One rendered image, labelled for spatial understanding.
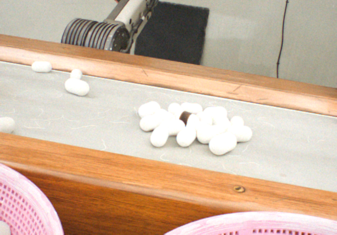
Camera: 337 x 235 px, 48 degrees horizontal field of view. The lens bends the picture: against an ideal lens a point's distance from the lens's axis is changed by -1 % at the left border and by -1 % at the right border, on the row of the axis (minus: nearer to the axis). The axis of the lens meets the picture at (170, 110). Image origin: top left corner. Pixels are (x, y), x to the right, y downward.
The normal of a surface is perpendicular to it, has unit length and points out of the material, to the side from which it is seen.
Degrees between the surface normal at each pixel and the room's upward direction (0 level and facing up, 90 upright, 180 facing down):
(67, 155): 0
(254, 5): 91
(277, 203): 0
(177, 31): 86
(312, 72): 90
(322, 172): 0
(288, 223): 75
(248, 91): 45
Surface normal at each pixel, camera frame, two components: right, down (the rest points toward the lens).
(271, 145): 0.14, -0.93
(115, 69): 0.01, -0.43
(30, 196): -0.62, -0.09
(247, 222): 0.31, 0.11
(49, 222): -0.79, -0.19
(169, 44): -0.10, 0.26
